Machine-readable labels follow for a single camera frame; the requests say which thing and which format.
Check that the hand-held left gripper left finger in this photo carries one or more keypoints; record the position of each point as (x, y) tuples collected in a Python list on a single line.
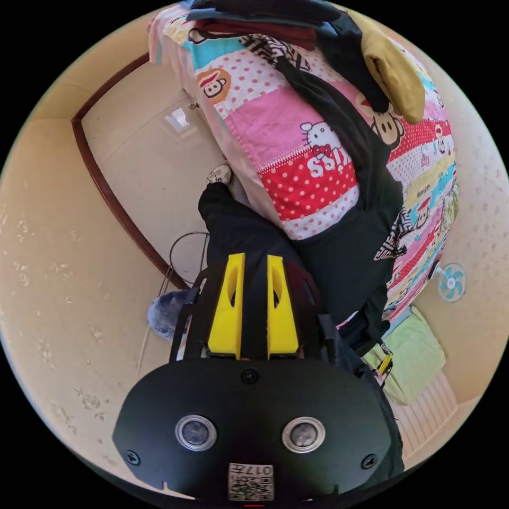
[(224, 318)]

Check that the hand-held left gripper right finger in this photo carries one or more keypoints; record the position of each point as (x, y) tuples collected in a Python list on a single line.
[(282, 322)]

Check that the black long sleeve with print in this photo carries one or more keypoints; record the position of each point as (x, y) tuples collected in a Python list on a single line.
[(350, 246)]

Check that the person's body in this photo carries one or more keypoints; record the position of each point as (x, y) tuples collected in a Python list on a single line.
[(238, 234)]

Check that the light green cushion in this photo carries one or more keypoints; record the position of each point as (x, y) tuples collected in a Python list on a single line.
[(417, 358)]

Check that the small teal fan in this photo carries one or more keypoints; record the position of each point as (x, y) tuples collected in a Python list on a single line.
[(451, 282)]

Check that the bed with colourful printed quilt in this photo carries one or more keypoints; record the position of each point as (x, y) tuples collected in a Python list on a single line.
[(274, 119)]

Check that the pile of clothes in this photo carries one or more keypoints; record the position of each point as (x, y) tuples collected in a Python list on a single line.
[(393, 79)]

